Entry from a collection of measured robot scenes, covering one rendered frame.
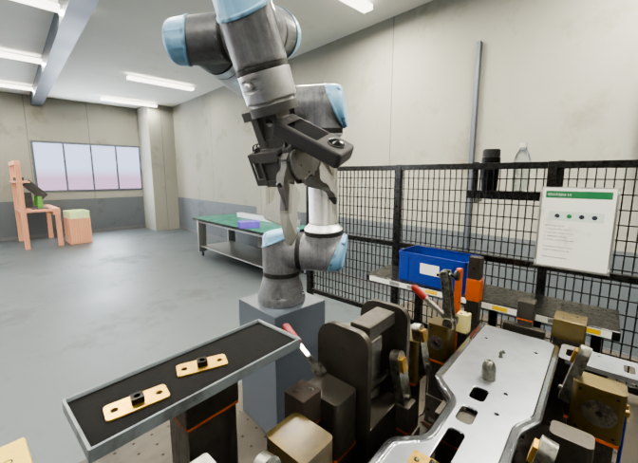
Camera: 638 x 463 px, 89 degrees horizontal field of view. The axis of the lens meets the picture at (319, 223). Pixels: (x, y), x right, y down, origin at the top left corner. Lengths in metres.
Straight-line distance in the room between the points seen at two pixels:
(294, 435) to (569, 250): 1.21
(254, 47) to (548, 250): 1.32
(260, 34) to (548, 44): 3.38
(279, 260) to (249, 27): 0.67
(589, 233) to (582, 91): 2.20
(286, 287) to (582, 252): 1.08
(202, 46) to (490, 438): 0.87
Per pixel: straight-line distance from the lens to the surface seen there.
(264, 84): 0.48
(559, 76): 3.64
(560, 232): 1.52
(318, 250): 0.95
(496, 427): 0.84
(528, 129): 3.61
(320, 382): 0.73
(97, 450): 0.56
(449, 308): 1.06
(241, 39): 0.48
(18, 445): 0.62
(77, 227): 8.92
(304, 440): 0.62
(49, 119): 10.45
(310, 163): 0.52
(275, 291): 1.01
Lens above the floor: 1.50
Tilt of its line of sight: 8 degrees down
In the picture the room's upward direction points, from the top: straight up
